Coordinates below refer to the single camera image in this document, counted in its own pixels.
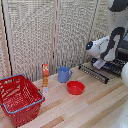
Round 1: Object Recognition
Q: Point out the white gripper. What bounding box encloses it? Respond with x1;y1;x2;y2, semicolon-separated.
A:
91;57;108;70

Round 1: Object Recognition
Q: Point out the dark metal oven tray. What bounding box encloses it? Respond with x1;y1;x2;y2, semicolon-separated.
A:
96;58;128;78

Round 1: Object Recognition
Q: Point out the red bowl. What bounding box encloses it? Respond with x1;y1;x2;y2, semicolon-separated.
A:
66;80;86;96

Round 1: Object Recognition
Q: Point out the black open oven door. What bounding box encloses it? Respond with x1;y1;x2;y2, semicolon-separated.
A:
78;63;110;85

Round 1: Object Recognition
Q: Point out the black dish rack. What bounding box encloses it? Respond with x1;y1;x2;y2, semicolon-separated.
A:
114;31;128;64

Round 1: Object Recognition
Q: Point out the blue mug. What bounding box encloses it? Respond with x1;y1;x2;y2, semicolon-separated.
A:
57;66;74;84

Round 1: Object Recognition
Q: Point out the red and yellow tall package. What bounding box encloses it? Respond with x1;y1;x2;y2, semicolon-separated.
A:
41;63;50;94

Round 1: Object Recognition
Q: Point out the red plastic shopping basket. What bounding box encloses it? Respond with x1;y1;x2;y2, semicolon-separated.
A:
0;74;46;128

